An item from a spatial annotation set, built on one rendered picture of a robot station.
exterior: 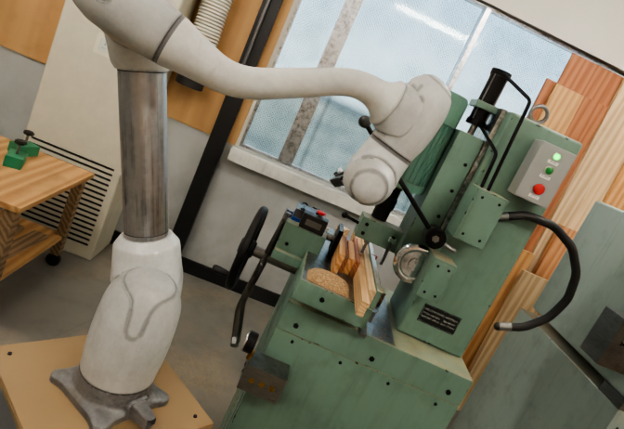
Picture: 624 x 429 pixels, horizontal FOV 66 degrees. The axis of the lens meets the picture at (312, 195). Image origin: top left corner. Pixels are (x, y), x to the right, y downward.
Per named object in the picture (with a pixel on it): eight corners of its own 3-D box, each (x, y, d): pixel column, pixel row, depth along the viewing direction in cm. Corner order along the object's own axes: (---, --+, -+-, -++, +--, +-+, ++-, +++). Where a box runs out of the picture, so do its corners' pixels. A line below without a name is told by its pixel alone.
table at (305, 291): (284, 223, 185) (291, 209, 184) (357, 254, 186) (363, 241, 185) (258, 283, 126) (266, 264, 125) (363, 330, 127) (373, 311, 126)
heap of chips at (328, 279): (307, 267, 135) (312, 259, 134) (348, 285, 135) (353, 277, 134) (305, 279, 126) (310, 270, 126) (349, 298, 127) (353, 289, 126)
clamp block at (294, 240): (280, 233, 162) (291, 210, 160) (317, 249, 163) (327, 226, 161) (274, 247, 148) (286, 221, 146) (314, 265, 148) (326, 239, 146)
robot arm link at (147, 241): (105, 337, 109) (124, 291, 129) (178, 334, 112) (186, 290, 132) (84, -33, 87) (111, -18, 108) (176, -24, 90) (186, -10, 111)
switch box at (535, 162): (506, 189, 135) (534, 137, 131) (538, 204, 135) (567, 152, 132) (513, 194, 129) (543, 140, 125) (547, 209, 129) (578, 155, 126)
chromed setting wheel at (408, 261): (384, 271, 142) (403, 234, 139) (422, 288, 142) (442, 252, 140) (385, 275, 139) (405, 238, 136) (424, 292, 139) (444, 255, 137)
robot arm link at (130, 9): (185, 4, 81) (190, 10, 93) (84, -70, 75) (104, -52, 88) (143, 70, 83) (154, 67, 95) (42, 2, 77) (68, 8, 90)
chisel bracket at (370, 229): (351, 233, 155) (362, 210, 153) (390, 251, 156) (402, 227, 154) (352, 240, 148) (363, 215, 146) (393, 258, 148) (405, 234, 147)
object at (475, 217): (446, 228, 138) (471, 182, 135) (474, 240, 138) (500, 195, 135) (452, 237, 130) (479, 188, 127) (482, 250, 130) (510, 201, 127)
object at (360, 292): (350, 238, 183) (355, 228, 182) (355, 240, 183) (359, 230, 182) (355, 314, 119) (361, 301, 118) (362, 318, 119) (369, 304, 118)
